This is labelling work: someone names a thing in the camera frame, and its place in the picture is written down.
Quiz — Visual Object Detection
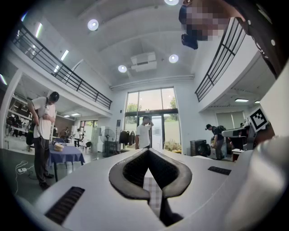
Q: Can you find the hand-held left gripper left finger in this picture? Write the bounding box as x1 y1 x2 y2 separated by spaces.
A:
33 148 167 231

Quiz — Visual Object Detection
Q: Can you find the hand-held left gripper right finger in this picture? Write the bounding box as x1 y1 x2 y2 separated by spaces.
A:
148 148 247 231

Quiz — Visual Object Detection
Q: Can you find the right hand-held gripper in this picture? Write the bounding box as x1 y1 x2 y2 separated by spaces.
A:
222 107 270 151

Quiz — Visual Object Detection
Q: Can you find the table with blue cloth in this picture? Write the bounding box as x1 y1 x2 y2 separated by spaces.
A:
47 138 86 182

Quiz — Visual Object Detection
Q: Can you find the table with checkered cloth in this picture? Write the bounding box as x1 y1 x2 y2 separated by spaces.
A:
143 168 163 218

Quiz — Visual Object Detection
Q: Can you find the clothes rack with dark clothes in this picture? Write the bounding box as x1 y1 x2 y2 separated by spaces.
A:
119 129 136 147

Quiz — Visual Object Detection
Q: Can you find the black balcony railing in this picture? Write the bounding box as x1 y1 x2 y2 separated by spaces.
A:
194 17 247 102
12 21 113 110

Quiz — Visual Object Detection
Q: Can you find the glass entrance door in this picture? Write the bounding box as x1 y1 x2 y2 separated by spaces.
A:
124 87 179 152

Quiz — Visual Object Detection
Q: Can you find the person's black shirt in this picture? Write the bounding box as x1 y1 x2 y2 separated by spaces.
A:
225 0 289 79

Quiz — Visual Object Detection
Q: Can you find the ceiling air conditioner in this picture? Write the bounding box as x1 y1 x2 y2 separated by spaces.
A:
130 51 158 73

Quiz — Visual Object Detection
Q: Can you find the person's head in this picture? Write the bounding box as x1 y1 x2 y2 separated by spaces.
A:
178 0 246 42

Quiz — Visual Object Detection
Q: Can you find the black pedestal fan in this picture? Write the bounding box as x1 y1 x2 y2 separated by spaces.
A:
100 128 116 158

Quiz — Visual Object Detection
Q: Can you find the white floor cable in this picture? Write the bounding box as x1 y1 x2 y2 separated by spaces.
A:
14 160 36 196

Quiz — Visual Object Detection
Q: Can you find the black head camera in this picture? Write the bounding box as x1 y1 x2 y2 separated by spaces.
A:
181 33 199 50

